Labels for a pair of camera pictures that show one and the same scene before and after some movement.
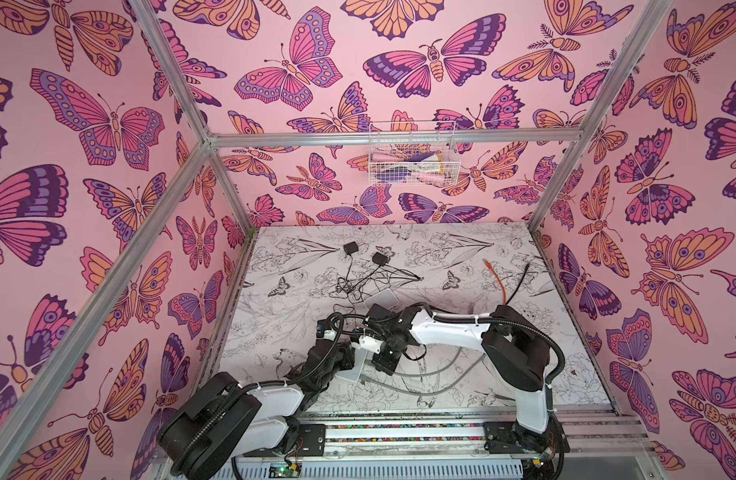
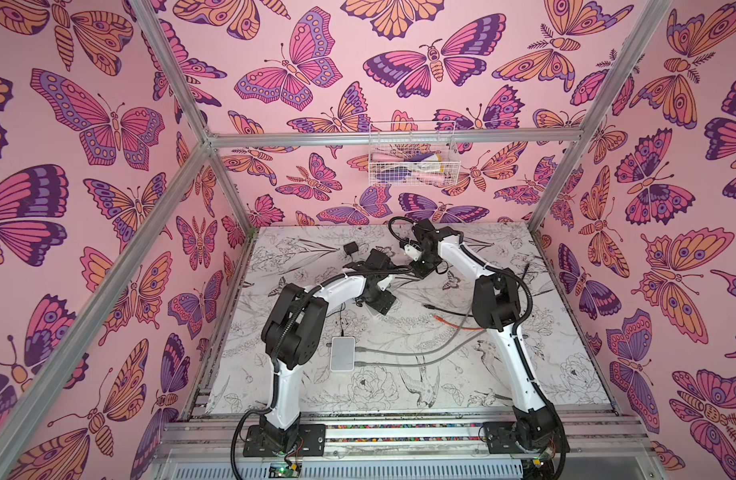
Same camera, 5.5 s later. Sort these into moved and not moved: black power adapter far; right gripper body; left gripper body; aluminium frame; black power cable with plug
Moved: black power cable with plug; left gripper body; right gripper body
Not moved: black power adapter far; aluminium frame
